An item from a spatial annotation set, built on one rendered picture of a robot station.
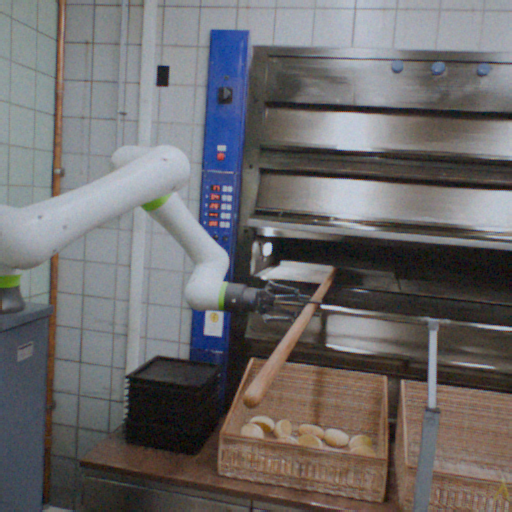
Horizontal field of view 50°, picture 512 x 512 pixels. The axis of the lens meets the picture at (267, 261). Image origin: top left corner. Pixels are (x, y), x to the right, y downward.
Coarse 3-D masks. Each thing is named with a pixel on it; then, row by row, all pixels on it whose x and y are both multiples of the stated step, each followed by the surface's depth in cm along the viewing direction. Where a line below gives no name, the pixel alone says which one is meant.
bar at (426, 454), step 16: (288, 304) 184; (304, 304) 183; (320, 304) 183; (384, 320) 179; (400, 320) 177; (416, 320) 176; (432, 320) 174; (448, 320) 175; (432, 336) 173; (432, 352) 170; (432, 368) 166; (432, 384) 163; (432, 400) 159; (432, 416) 156; (432, 432) 156; (432, 448) 157; (432, 464) 157; (416, 480) 161; (416, 496) 159
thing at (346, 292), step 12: (300, 288) 221; (312, 288) 220; (336, 288) 218; (348, 288) 218; (360, 288) 220; (372, 300) 215; (384, 300) 214; (396, 300) 214; (408, 300) 213; (420, 300) 212; (432, 300) 211; (444, 300) 210; (456, 300) 210; (468, 300) 212; (468, 312) 209; (480, 312) 208; (492, 312) 207; (504, 312) 206
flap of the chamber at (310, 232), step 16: (256, 224) 207; (272, 224) 206; (288, 224) 205; (320, 240) 221; (336, 240) 217; (352, 240) 211; (368, 240) 206; (384, 240) 202; (400, 240) 197; (416, 240) 195; (432, 240) 194; (448, 240) 193; (464, 240) 192; (496, 256) 207
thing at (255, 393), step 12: (324, 288) 196; (312, 312) 158; (300, 324) 138; (288, 336) 125; (276, 348) 115; (288, 348) 117; (276, 360) 106; (264, 372) 98; (276, 372) 103; (252, 384) 92; (264, 384) 93; (252, 396) 88; (252, 408) 88
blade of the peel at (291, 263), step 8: (280, 264) 268; (288, 264) 268; (296, 264) 267; (304, 264) 266; (312, 264) 265; (320, 264) 288; (328, 264) 290; (336, 264) 292; (344, 264) 295; (344, 272) 263; (352, 272) 262; (360, 272) 261; (368, 272) 260; (376, 272) 260; (384, 272) 259; (392, 272) 258
